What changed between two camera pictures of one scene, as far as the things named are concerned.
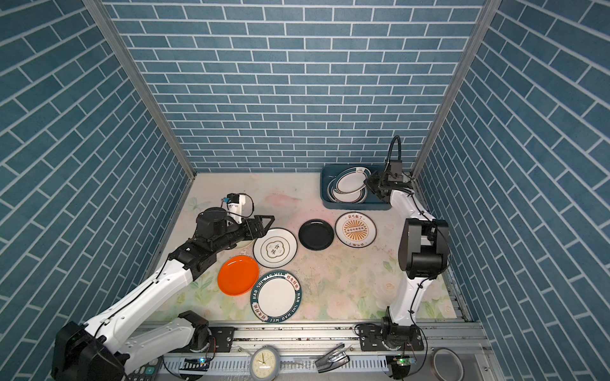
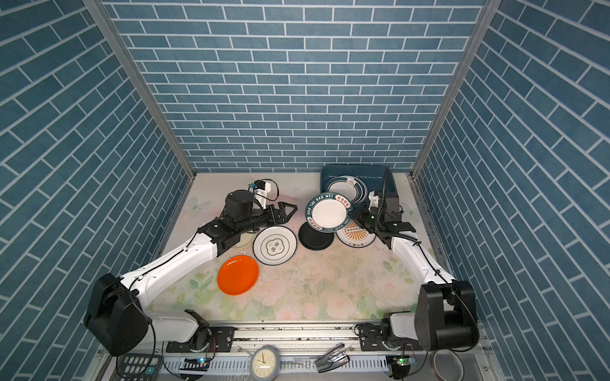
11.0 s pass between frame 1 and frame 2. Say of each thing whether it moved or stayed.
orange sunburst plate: stayed
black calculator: stayed
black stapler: stayed
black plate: stayed
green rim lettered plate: moved
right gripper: moved
